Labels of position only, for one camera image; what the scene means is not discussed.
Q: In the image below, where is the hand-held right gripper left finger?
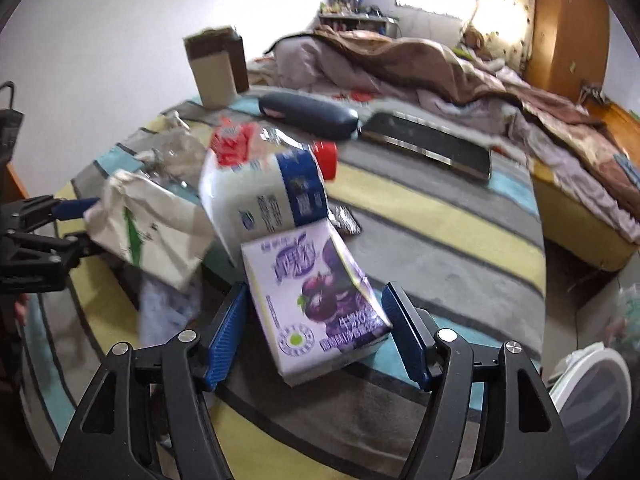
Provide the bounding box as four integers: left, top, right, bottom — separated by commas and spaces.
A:
52, 282, 251, 480

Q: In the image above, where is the clear plastic wrapper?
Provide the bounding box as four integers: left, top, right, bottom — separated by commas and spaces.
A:
112, 110, 211, 196

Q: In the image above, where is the patterned curtain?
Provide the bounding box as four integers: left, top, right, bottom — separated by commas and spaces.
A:
467, 0, 538, 73

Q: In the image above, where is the dark blue glasses case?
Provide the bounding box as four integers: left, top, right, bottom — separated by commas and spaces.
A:
259, 92, 362, 141

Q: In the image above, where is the dark snack wrapper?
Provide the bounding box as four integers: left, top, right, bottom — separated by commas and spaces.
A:
327, 205, 363, 236

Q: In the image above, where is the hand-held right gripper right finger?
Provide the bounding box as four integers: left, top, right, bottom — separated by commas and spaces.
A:
382, 282, 581, 480

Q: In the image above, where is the wooden bed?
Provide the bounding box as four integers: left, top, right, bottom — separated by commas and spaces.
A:
247, 30, 640, 273

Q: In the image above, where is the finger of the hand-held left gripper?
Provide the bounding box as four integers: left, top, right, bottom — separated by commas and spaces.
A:
0, 195, 101, 233
0, 232, 101, 293

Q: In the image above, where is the white fan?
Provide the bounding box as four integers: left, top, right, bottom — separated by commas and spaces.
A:
547, 347, 633, 480

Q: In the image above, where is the brown blanket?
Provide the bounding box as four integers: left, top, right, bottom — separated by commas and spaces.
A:
315, 27, 640, 211

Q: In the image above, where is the cluttered white shelf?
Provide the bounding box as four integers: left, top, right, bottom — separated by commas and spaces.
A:
317, 0, 401, 38

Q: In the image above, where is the white and blue milk carton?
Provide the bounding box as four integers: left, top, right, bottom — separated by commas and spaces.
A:
199, 146, 331, 266

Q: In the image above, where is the dark hanging bag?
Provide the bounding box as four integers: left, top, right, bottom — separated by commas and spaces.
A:
0, 81, 25, 171

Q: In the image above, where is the wooden wardrobe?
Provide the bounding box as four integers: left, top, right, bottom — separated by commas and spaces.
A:
525, 0, 611, 106

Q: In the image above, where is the beige mug with brown lid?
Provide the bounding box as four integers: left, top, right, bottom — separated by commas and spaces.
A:
182, 25, 249, 110

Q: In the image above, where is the brown teddy bear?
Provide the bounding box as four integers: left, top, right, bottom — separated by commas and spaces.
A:
460, 27, 493, 53

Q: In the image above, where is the purple milk carton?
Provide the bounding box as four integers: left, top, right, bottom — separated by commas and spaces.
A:
241, 224, 393, 387

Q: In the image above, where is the white paper bag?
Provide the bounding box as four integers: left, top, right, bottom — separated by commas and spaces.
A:
84, 170, 216, 291

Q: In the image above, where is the green tinted plastic bag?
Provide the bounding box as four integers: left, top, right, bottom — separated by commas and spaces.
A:
600, 282, 640, 361

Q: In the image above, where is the pale blue plastic wrapper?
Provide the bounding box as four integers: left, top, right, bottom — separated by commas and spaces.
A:
139, 277, 202, 347

